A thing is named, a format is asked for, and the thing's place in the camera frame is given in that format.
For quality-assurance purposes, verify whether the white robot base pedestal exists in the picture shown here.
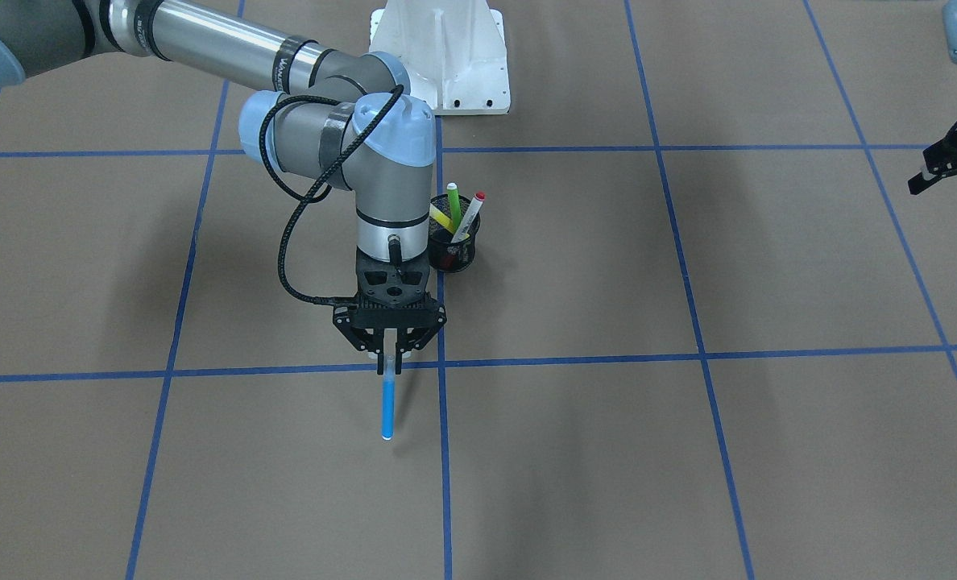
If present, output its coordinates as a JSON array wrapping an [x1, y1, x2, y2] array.
[[369, 1, 512, 115]]

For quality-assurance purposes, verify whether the yellow highlighter pen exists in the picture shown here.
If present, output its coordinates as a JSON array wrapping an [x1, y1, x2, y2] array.
[[429, 203, 456, 235]]

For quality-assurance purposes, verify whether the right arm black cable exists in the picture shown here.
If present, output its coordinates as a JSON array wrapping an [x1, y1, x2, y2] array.
[[258, 84, 405, 307]]

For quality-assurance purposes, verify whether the red capped white marker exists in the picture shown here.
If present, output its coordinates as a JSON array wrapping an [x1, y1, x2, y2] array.
[[450, 191, 486, 243]]

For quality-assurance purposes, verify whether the blue marker pen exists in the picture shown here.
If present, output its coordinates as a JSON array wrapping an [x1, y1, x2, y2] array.
[[380, 354, 396, 441]]

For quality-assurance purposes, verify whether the black mesh pen cup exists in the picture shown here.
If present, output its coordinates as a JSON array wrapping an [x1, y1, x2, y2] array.
[[428, 210, 482, 274]]

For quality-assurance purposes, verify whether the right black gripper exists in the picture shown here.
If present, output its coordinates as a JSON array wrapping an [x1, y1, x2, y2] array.
[[333, 250, 448, 377]]

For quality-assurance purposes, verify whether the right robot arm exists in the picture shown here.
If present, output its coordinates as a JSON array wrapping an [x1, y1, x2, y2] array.
[[0, 1, 446, 377]]

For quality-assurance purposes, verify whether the green highlighter pen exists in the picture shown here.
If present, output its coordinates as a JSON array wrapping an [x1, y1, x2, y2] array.
[[445, 181, 463, 234]]

